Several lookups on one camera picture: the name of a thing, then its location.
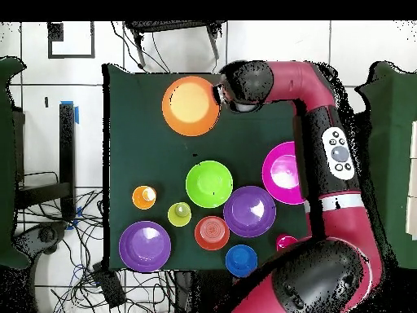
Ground large pink plastic bowl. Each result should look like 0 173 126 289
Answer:
261 140 305 205

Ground black square frame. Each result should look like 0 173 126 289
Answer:
47 20 96 60

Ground tangle of cables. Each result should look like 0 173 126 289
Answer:
19 170 177 313

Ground green cloth covered table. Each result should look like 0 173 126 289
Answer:
354 61 417 275
0 56 30 270

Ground black power box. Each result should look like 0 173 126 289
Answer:
92 262 127 309

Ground black metal stand legs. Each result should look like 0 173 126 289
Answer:
125 20 227 69

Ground orange plastic cup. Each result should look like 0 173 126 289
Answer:
131 185 157 210

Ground small red-orange plastic bowl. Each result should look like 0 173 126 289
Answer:
194 215 231 251

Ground black metal floor stand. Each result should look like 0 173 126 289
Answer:
15 102 77 223

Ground green plastic bowl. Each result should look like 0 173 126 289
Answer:
185 160 235 209

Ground purple plastic bowl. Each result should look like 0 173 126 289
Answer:
222 185 277 238
118 220 173 273

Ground dark green table cloth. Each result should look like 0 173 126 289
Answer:
101 62 337 274

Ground red plastic cup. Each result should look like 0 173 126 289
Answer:
275 233 299 252

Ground large orange plastic bowl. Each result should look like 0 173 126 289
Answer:
161 75 222 137

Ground yellow plastic cup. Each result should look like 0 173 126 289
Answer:
167 201 192 227

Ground black office chair base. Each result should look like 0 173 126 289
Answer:
14 221 69 255

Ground blue tape strip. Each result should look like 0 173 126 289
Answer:
66 205 83 231
59 100 80 125

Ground small blue plastic bowl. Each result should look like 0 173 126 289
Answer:
224 244 259 278

